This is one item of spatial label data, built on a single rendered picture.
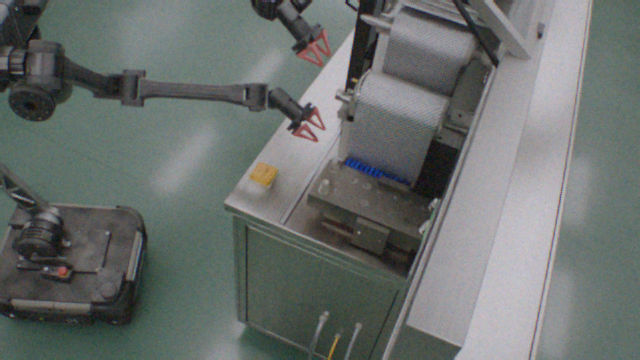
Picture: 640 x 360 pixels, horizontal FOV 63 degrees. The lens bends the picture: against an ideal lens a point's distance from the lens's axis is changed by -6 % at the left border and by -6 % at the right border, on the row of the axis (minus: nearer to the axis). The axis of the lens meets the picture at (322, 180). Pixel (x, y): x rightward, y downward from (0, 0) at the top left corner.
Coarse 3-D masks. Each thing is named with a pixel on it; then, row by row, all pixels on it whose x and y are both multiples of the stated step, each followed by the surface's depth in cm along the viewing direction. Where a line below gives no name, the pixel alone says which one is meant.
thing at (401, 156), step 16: (352, 128) 167; (368, 128) 164; (352, 144) 172; (368, 144) 169; (384, 144) 166; (400, 144) 163; (416, 144) 161; (368, 160) 174; (384, 160) 171; (400, 160) 168; (416, 160) 165; (400, 176) 173; (416, 176) 170
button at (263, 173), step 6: (258, 168) 183; (264, 168) 184; (270, 168) 184; (276, 168) 184; (252, 174) 181; (258, 174) 182; (264, 174) 182; (270, 174) 182; (258, 180) 181; (264, 180) 180; (270, 180) 181
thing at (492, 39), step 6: (396, 0) 246; (462, 0) 233; (396, 6) 248; (390, 12) 252; (396, 12) 250; (480, 30) 239; (486, 30) 238; (486, 36) 240; (492, 36) 239; (492, 42) 241; (480, 48) 245; (492, 48) 243
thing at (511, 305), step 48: (576, 0) 179; (576, 48) 159; (480, 96) 158; (576, 96) 143; (528, 144) 128; (528, 192) 118; (528, 240) 109; (528, 288) 102; (480, 336) 94; (528, 336) 95
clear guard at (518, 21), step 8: (496, 0) 115; (504, 0) 118; (512, 0) 120; (520, 0) 123; (528, 0) 126; (504, 8) 116; (512, 8) 119; (520, 8) 122; (528, 8) 125; (512, 16) 117; (520, 16) 120; (528, 16) 123; (512, 24) 116; (520, 24) 118; (520, 32) 117
